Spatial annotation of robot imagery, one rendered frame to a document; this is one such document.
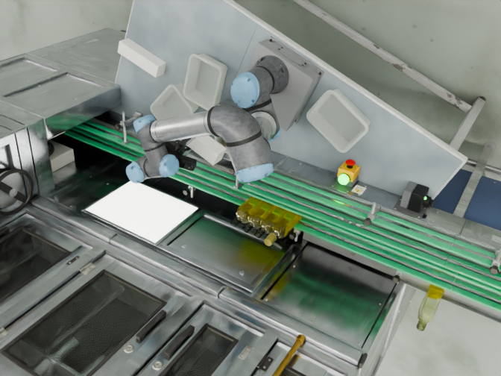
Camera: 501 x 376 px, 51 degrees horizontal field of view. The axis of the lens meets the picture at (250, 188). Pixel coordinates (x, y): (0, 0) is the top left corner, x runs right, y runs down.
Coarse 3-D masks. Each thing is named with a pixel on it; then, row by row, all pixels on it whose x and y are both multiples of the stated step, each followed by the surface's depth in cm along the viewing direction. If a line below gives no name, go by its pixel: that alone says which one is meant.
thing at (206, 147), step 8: (208, 136) 214; (192, 144) 213; (200, 144) 211; (208, 144) 211; (216, 144) 213; (200, 152) 213; (208, 152) 211; (216, 152) 209; (208, 160) 213; (216, 160) 212
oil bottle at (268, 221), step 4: (272, 208) 224; (276, 208) 224; (280, 208) 224; (268, 212) 221; (272, 212) 222; (276, 212) 222; (280, 212) 222; (284, 212) 223; (264, 216) 219; (268, 216) 219; (272, 216) 219; (276, 216) 219; (260, 220) 218; (264, 220) 217; (268, 220) 217; (272, 220) 217; (276, 220) 218; (260, 224) 216; (264, 224) 215; (268, 224) 215; (272, 224) 216; (268, 228) 215; (268, 232) 216
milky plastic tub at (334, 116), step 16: (336, 96) 203; (320, 112) 218; (336, 112) 214; (352, 112) 202; (320, 128) 213; (336, 128) 217; (352, 128) 213; (368, 128) 203; (336, 144) 213; (352, 144) 208
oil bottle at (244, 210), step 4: (248, 200) 227; (252, 200) 228; (256, 200) 228; (260, 200) 228; (244, 204) 224; (248, 204) 225; (252, 204) 225; (256, 204) 225; (240, 208) 222; (244, 208) 222; (248, 208) 222; (252, 208) 223; (236, 212) 221; (240, 212) 220; (244, 212) 220; (248, 212) 220; (244, 216) 220; (244, 220) 220
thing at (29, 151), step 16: (0, 112) 236; (16, 112) 237; (0, 128) 224; (16, 128) 225; (32, 128) 231; (0, 144) 219; (16, 144) 227; (32, 144) 234; (0, 160) 224; (16, 160) 229; (32, 160) 237; (48, 160) 245; (32, 176) 240; (48, 176) 249; (0, 208) 232
